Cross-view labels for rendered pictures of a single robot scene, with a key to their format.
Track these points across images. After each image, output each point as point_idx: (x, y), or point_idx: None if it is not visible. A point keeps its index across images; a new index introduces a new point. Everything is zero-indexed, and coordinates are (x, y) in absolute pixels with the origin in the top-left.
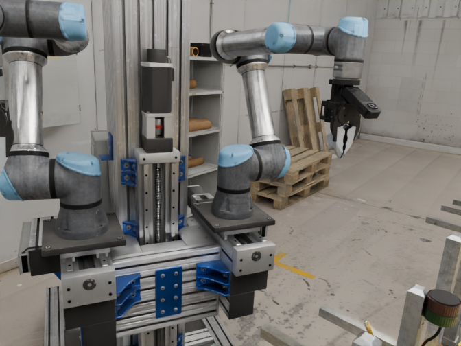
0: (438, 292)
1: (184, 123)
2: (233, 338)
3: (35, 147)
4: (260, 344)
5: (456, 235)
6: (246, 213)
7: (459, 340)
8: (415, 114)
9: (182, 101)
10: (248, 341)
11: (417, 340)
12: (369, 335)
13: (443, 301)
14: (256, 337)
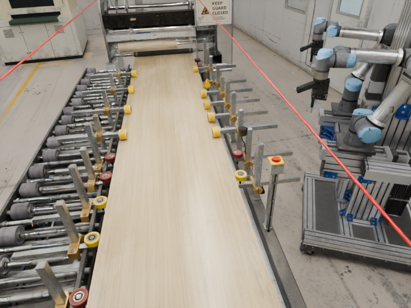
0: (244, 128)
1: (386, 93)
2: (405, 291)
3: (354, 73)
4: (394, 304)
5: (260, 142)
6: (344, 139)
7: (265, 233)
8: None
9: (389, 81)
10: (399, 298)
11: (246, 142)
12: (241, 109)
13: (241, 126)
14: (404, 307)
